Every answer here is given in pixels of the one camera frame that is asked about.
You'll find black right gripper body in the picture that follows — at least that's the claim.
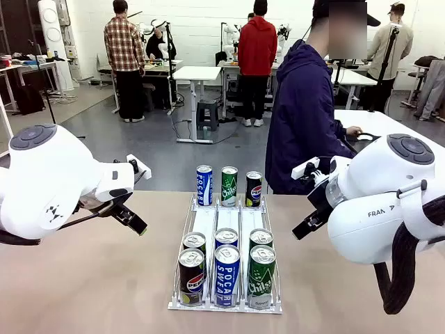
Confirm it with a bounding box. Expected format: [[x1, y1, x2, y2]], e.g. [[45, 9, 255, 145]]
[[307, 180, 337, 218]]

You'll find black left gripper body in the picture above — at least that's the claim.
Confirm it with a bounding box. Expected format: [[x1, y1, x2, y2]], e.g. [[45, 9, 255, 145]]
[[78, 193, 131, 219]]

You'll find green Chilsung cider can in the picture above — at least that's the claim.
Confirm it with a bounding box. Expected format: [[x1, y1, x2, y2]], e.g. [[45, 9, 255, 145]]
[[248, 228, 274, 250], [220, 166, 239, 207], [248, 245, 277, 310]]

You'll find blue Pocari Sweat can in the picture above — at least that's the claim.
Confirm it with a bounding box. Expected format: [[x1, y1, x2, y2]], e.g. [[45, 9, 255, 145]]
[[196, 164, 213, 207], [214, 228, 240, 250], [213, 244, 241, 309]]

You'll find purple sleeved right forearm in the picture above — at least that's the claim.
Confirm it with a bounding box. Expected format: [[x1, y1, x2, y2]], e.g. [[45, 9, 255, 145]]
[[332, 119, 351, 149]]

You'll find person in purple jacket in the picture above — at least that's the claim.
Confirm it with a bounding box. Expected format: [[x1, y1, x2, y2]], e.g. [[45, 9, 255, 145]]
[[264, 0, 382, 196]]

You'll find person in plaid shirt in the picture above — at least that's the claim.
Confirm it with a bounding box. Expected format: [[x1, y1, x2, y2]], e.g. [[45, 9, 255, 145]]
[[103, 0, 147, 123]]

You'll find person in red hoodie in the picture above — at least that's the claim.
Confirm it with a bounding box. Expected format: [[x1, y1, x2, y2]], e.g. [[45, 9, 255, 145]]
[[237, 0, 278, 127]]

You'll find seated person in black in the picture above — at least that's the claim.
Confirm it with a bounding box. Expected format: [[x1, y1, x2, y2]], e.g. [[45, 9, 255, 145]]
[[145, 27, 177, 61]]

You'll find person in beige jacket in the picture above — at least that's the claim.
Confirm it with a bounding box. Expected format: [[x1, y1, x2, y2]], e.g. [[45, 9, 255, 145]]
[[363, 1, 414, 112]]

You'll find black Pepsi can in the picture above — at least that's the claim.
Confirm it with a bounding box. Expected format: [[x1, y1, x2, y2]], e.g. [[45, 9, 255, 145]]
[[178, 248, 206, 307], [245, 170, 264, 208], [182, 232, 207, 271]]

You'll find large white table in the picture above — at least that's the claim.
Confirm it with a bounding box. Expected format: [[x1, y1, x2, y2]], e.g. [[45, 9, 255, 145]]
[[333, 109, 445, 168]]

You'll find white long desk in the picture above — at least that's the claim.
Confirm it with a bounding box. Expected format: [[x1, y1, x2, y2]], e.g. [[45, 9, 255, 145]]
[[330, 67, 378, 109]]

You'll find black tripod stand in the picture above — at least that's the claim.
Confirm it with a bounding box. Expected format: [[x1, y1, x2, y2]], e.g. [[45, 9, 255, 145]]
[[29, 40, 86, 139]]

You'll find black bag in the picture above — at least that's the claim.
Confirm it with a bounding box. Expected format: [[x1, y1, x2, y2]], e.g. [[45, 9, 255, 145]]
[[15, 85, 46, 116]]

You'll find grey plastic stool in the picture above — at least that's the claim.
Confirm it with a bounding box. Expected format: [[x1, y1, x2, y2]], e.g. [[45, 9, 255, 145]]
[[196, 100, 220, 132]]

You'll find wooden top work desk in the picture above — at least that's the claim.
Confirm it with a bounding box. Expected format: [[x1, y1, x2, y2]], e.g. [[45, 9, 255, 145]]
[[142, 58, 184, 116]]

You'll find white cluttered side table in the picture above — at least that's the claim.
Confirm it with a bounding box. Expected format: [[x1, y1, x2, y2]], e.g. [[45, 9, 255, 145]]
[[0, 61, 62, 112]]

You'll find small white standing desk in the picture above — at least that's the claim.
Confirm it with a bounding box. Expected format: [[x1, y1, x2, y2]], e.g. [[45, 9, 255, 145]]
[[172, 65, 223, 144]]

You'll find white tower air conditioner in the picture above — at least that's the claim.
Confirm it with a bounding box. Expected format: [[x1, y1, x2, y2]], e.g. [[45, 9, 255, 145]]
[[37, 0, 74, 92]]

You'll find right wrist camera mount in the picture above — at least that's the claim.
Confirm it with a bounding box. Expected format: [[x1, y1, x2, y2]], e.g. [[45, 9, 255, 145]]
[[291, 156, 330, 185]]

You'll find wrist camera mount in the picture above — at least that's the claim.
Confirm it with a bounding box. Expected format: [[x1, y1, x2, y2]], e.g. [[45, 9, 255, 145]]
[[291, 156, 330, 185], [126, 154, 152, 180]]

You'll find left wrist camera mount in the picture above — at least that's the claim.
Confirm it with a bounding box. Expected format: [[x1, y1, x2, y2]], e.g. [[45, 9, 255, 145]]
[[126, 154, 152, 180]]

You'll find white wire can rack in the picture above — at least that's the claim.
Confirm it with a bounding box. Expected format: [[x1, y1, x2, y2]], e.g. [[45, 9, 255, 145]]
[[168, 193, 283, 315]]

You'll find black right arm cable sleeve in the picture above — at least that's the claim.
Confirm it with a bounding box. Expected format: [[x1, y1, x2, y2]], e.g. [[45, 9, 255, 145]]
[[373, 198, 445, 316]]

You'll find white table frame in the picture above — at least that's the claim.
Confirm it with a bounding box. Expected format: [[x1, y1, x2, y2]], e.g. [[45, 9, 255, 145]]
[[0, 93, 15, 140]]

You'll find black camera stand pole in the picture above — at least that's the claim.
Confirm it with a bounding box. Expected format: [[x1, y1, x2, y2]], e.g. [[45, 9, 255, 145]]
[[368, 24, 401, 113]]

